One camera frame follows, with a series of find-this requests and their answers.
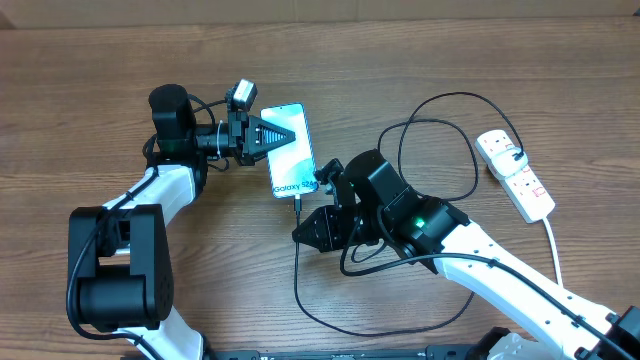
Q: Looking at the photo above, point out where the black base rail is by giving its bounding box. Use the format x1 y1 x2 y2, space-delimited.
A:
119 327 551 360

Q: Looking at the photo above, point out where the Samsung Galaxy smartphone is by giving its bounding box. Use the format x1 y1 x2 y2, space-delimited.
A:
260 103 318 198

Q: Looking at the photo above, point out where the white power strip cord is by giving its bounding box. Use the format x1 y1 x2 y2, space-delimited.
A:
541 216 565 289

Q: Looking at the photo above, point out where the white USB charger adapter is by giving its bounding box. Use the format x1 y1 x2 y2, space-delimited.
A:
489 148 528 180

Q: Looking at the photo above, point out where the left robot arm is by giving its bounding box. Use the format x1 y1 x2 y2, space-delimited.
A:
65 79 296 359

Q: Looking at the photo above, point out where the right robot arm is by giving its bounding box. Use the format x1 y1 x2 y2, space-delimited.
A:
292 149 639 359

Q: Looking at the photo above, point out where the white power strip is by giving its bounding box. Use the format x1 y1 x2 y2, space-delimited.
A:
475 129 555 224

